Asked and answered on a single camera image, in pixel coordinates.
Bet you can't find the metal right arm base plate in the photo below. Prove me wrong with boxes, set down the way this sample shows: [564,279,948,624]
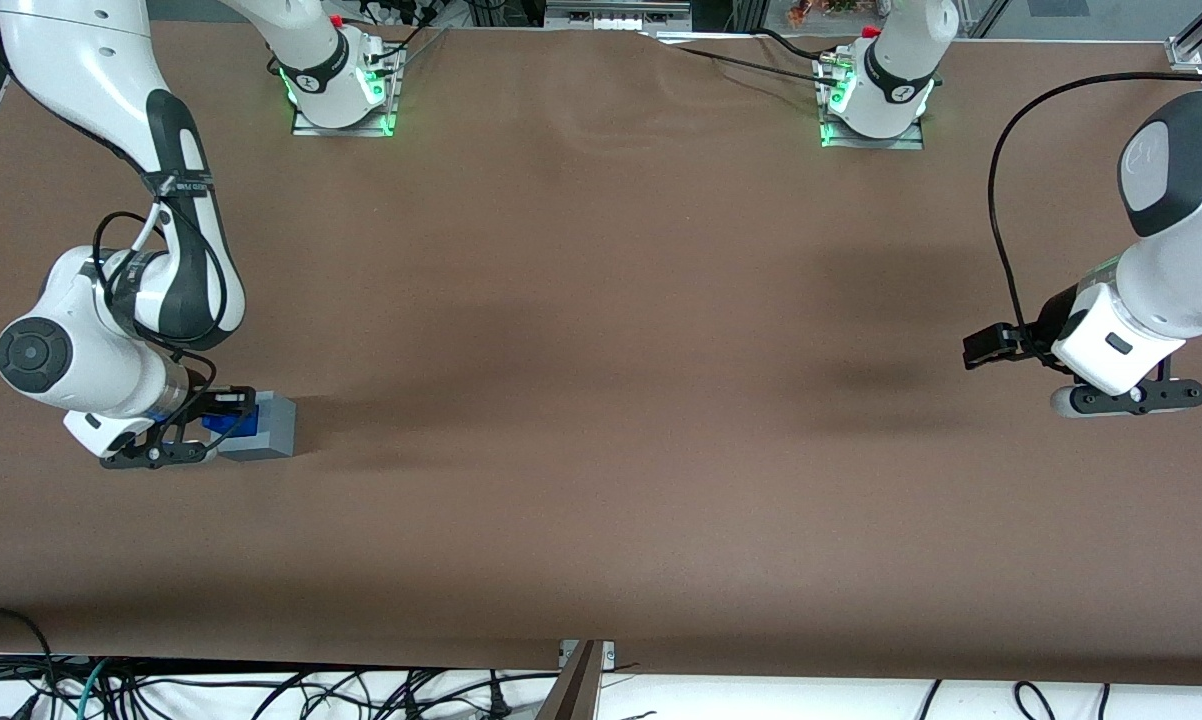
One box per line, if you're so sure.
[291,45,400,138]

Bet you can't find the black cable across cover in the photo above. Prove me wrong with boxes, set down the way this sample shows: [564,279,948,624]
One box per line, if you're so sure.
[651,35,852,91]

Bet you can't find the orange background object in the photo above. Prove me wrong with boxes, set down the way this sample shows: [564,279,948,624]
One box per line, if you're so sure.
[789,0,867,26]

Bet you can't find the tangled black floor cables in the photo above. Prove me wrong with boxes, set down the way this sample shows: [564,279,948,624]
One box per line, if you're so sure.
[61,665,562,720]

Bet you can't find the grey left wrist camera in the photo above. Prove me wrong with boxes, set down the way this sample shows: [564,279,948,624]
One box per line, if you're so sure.
[1050,379,1202,419]

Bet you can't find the blue plastic part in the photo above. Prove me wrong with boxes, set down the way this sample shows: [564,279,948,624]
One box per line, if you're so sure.
[201,408,261,440]

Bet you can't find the grey device behind table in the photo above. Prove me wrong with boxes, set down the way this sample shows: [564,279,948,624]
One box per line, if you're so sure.
[546,0,692,31]

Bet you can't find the teal floor cable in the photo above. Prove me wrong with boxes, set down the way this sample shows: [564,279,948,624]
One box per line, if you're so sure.
[73,658,112,720]

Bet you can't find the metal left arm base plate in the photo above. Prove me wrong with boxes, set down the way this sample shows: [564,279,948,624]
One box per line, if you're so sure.
[819,60,926,151]

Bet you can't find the gray square base block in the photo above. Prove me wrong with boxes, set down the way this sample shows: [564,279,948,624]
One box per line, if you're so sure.
[216,395,297,462]

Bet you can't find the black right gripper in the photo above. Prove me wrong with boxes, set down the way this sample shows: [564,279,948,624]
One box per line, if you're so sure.
[171,378,259,449]

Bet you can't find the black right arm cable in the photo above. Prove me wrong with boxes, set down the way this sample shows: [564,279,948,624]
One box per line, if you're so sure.
[0,20,259,451]

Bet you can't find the brown table cover sheet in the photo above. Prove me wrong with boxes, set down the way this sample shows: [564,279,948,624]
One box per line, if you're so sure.
[0,18,1202,688]

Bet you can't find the aluminium profile bar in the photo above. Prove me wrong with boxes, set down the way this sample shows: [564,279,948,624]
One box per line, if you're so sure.
[533,640,604,720]

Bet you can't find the black cable at arm base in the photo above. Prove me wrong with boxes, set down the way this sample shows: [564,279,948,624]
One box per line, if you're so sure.
[366,0,452,76]

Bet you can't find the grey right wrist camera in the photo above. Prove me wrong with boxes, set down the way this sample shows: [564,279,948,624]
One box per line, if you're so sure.
[99,425,210,470]

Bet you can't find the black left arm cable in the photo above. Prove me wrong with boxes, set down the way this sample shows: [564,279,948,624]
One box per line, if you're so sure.
[988,72,1202,346]

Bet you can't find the black looped floor cable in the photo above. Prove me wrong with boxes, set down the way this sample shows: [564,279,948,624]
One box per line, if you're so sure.
[0,607,57,701]

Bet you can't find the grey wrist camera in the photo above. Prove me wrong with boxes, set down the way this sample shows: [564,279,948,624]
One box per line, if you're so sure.
[99,425,210,470]
[1050,379,1202,419]

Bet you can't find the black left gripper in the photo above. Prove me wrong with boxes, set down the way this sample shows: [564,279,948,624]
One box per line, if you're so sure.
[963,288,1084,372]

